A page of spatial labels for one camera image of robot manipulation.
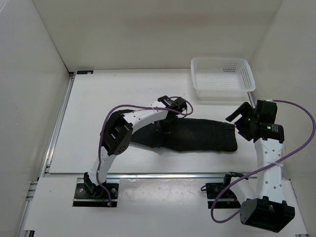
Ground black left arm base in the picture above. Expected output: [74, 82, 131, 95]
[73, 182, 119, 207]

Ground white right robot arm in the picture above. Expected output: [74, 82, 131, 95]
[222, 100, 295, 233]

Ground black corner bracket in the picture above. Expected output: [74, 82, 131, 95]
[77, 70, 94, 75]

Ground black trousers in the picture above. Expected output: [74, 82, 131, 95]
[131, 118, 237, 153]

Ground aluminium left side rail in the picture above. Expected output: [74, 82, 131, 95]
[15, 72, 76, 237]

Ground white front cover board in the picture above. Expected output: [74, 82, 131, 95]
[24, 178, 309, 237]

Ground white perforated plastic basket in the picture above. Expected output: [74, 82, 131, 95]
[191, 57, 256, 100]

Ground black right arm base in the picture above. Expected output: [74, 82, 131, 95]
[200, 172, 242, 209]

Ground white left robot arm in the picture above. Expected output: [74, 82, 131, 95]
[83, 96, 193, 198]

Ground aluminium front rail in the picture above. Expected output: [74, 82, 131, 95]
[79, 172, 260, 181]

